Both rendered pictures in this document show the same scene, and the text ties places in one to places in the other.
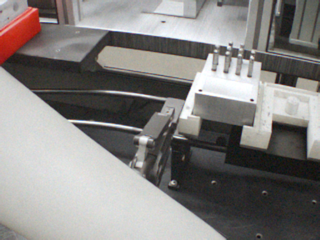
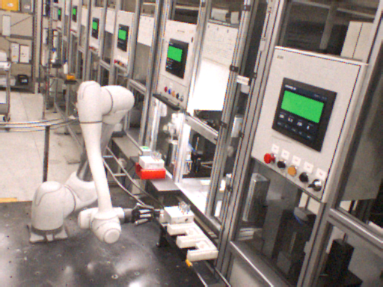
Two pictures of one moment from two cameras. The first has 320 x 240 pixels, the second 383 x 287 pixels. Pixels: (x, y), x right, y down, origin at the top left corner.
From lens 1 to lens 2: 1.67 m
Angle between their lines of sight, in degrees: 45
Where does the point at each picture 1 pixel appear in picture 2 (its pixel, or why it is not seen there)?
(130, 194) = (102, 179)
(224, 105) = (167, 214)
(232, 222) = (157, 261)
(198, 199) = (158, 252)
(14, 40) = (150, 175)
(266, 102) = (185, 226)
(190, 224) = (105, 186)
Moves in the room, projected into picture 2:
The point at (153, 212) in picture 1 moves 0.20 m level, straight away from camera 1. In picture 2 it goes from (102, 181) to (138, 174)
